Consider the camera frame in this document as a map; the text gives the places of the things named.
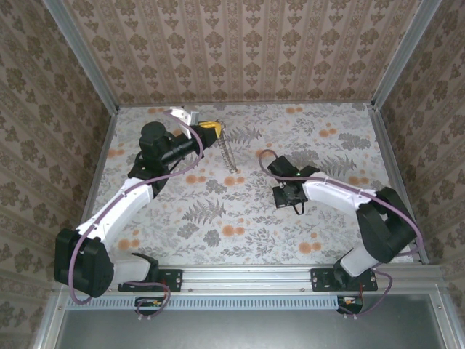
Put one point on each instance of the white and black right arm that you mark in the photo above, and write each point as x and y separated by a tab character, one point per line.
334	192

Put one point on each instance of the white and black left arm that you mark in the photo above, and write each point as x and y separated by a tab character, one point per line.
123	207

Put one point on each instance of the floral patterned table cover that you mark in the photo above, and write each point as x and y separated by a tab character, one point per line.
236	225

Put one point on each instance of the black connector box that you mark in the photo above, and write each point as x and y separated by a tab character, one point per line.
350	303
149	303

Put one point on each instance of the grey metal panel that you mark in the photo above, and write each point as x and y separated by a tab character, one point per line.
254	331

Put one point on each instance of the white left camera bracket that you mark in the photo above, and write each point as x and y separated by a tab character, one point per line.
186	131

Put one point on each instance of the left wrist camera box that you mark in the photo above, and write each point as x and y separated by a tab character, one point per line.
187	115

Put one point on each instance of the aluminium table side rail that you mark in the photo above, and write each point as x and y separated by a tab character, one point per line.
103	145
386	145

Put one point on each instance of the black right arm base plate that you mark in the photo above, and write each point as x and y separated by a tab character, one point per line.
319	280

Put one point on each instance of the aluminium mounting rail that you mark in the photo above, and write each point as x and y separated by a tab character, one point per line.
247	280

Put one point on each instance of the aluminium frame post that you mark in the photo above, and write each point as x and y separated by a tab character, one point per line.
83	54
404	54

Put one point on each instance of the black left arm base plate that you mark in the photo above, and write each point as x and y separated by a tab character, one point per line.
174	278

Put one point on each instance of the aluminium frame bar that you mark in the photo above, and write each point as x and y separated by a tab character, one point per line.
445	320
49	320

